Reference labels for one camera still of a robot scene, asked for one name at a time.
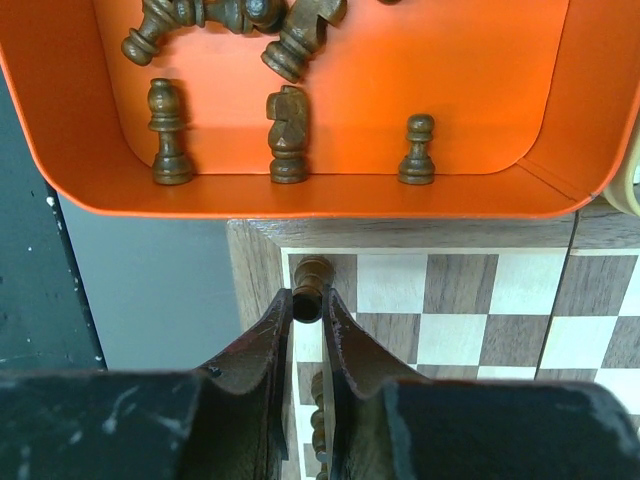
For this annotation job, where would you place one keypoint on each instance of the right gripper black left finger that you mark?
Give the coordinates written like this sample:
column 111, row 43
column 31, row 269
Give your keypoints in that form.
column 225, row 419

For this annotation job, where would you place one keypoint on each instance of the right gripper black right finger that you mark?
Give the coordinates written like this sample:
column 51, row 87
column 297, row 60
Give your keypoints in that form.
column 390, row 422

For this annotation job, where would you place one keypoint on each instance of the dark pawn placed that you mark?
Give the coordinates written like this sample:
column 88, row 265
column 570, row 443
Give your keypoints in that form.
column 311, row 276
column 317, row 423

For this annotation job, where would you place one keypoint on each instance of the wooden chess board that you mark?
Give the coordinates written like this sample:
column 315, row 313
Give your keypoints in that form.
column 553, row 299

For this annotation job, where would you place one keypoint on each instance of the dark pawn in orange tin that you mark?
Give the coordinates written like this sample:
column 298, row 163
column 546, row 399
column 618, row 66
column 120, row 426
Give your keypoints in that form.
column 417, row 167

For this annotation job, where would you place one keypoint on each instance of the orange tin box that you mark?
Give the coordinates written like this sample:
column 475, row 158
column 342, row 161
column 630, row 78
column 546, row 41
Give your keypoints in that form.
column 533, row 101

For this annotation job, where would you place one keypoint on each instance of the dark knight in orange tin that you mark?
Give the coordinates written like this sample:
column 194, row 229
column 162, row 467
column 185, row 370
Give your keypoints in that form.
column 288, row 136

